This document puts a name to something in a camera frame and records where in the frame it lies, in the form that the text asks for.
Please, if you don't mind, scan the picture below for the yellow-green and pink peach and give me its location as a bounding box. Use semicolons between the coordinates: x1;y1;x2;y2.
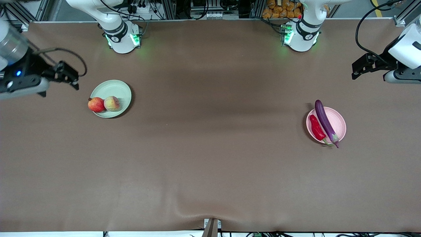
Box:
104;96;120;112

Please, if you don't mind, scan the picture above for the red apple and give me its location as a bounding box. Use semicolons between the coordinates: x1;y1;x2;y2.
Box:
87;97;106;113

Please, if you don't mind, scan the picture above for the white power strip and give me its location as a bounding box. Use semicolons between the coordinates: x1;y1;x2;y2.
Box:
127;0;155;14

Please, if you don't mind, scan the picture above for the brown table mat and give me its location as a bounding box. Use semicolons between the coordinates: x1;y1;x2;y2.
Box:
0;18;421;233

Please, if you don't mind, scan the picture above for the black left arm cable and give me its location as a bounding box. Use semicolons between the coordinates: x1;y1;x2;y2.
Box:
355;0;405;66

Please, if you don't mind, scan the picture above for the aluminium frame profile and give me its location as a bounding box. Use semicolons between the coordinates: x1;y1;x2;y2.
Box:
393;0;421;27

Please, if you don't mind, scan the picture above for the metal camera stand bracket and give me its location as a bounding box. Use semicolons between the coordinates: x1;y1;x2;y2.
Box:
202;218;222;237

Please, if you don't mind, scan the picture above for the purple eggplant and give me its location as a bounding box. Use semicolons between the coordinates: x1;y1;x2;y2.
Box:
314;99;340;148

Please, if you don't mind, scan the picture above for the pink round plate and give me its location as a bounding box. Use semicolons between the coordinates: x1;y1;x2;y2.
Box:
306;106;347;144

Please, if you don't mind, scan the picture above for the aluminium frame post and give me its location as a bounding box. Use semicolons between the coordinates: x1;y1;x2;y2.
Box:
249;0;265;18
161;0;177;19

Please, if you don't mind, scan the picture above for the pale green round plate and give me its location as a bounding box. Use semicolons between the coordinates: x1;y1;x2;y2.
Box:
90;80;132;119

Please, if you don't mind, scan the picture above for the red chili pepper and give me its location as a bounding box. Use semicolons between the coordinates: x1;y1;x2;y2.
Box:
309;114;333;146

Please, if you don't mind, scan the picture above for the bag of orange items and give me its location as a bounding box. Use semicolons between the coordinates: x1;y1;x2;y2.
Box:
262;0;304;19

